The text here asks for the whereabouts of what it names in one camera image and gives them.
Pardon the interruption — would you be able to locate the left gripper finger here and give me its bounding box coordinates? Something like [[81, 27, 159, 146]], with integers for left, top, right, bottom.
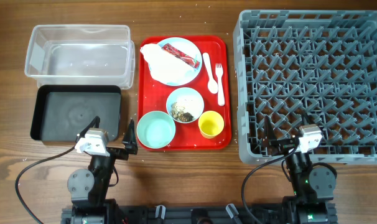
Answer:
[[77, 116, 100, 139], [122, 119, 137, 146]]

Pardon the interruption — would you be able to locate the food scraps and rice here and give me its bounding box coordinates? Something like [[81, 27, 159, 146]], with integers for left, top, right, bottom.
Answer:
[[170, 99, 203, 123]]

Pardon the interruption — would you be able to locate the yellow plastic cup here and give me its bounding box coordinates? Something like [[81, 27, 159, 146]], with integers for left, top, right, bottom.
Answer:
[[198, 111, 225, 139]]

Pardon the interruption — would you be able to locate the blue bowl with food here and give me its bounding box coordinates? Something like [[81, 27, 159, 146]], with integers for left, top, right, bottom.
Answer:
[[166, 87, 205, 124]]

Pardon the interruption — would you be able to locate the white napkin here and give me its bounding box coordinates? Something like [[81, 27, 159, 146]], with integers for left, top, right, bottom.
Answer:
[[140, 44, 194, 85]]

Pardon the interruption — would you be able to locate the red snack wrapper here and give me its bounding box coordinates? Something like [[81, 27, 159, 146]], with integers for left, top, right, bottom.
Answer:
[[162, 44, 200, 69]]

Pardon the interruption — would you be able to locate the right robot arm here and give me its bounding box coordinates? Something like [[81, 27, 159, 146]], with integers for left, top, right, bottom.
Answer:
[[262, 113, 338, 224]]

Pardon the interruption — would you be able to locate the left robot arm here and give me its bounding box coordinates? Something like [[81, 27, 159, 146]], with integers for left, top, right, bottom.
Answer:
[[60, 116, 138, 224]]

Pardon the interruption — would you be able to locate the black waste tray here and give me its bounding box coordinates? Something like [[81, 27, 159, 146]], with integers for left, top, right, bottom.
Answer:
[[30, 85, 121, 142]]

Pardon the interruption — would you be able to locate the grey dishwasher rack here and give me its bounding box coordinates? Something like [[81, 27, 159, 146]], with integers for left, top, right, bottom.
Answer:
[[233, 10, 377, 165]]

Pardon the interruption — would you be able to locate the empty mint green bowl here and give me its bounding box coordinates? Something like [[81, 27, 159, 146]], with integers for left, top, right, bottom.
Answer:
[[137, 111, 176, 149]]

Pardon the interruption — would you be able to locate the red serving tray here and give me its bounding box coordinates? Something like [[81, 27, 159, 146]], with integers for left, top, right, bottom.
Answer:
[[137, 35, 231, 152]]

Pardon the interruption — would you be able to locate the white plastic spoon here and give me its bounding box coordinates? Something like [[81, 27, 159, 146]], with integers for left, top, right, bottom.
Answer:
[[202, 53, 218, 94]]

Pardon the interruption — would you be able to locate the clear plastic bin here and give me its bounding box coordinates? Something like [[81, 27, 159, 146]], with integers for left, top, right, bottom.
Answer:
[[24, 24, 135, 90]]

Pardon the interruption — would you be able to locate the white plastic fork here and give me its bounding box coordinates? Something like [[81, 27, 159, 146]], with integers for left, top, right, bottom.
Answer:
[[215, 63, 225, 106]]

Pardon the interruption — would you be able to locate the light blue plate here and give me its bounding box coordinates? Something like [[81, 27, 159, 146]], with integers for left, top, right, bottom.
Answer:
[[157, 37, 203, 86]]

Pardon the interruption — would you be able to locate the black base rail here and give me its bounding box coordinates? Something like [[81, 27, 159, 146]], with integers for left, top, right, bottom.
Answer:
[[60, 203, 337, 224]]

